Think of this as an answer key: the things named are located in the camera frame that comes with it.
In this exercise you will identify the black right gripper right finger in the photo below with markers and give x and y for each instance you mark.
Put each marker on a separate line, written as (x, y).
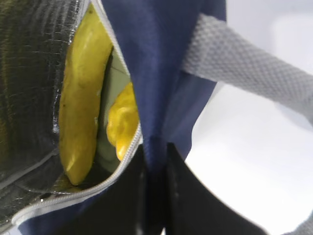
(194, 210)

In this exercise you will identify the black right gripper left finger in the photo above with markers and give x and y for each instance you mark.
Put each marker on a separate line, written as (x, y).
(120, 210)

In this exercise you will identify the yellow pear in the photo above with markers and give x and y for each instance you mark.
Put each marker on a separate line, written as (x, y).
(123, 120)

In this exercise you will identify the green lid glass container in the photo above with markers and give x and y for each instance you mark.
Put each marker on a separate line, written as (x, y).
(115, 80)

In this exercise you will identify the navy blue lunch bag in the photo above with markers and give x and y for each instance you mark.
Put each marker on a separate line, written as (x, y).
(174, 51)

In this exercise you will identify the yellow banana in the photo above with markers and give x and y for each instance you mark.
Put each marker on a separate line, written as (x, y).
(85, 66)

